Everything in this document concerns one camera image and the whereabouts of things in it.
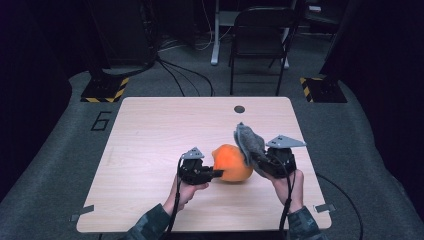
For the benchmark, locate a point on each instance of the dark equipment cabinet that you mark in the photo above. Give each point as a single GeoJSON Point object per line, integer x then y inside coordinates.
{"type": "Point", "coordinates": [123, 30]}

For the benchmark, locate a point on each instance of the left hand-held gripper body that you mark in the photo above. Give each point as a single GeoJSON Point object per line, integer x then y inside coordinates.
{"type": "Point", "coordinates": [193, 170]}

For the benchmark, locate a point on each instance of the orange ball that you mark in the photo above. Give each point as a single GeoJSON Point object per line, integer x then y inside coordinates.
{"type": "Point", "coordinates": [231, 165]}

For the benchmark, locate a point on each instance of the grey terry cloth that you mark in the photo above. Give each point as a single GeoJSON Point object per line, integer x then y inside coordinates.
{"type": "Point", "coordinates": [250, 143]}

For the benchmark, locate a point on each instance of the grey tape strip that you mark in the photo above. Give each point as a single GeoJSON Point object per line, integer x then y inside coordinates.
{"type": "Point", "coordinates": [82, 211]}
{"type": "Point", "coordinates": [324, 208]}

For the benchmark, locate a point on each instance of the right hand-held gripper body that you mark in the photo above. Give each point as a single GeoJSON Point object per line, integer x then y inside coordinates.
{"type": "Point", "coordinates": [281, 160]}

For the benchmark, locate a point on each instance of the person's right hand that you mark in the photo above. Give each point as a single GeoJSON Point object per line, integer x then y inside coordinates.
{"type": "Point", "coordinates": [295, 190]}

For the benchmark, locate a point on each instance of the dark round table grommet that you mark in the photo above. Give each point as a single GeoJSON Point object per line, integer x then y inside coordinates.
{"type": "Point", "coordinates": [239, 109]}

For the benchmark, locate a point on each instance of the black folding chair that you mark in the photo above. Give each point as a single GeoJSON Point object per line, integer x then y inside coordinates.
{"type": "Point", "coordinates": [260, 33]}

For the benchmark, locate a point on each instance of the white desk leg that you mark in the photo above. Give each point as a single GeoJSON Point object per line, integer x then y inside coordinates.
{"type": "Point", "coordinates": [216, 40]}
{"type": "Point", "coordinates": [285, 50]}

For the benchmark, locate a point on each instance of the person's left hand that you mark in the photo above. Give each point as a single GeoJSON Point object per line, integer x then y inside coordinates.
{"type": "Point", "coordinates": [183, 195]}

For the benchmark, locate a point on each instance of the striped black stand base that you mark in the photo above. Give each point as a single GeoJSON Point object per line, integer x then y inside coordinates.
{"type": "Point", "coordinates": [325, 90]}
{"type": "Point", "coordinates": [103, 91]}

